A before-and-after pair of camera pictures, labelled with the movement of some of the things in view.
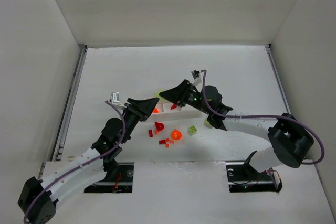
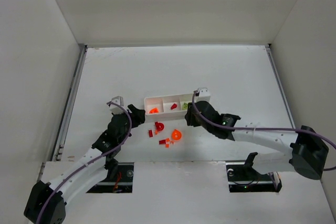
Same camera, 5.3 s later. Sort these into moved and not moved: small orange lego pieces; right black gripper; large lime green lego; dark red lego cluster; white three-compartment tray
Moved: right black gripper; large lime green lego
Not moved: dark red lego cluster; white three-compartment tray; small orange lego pieces
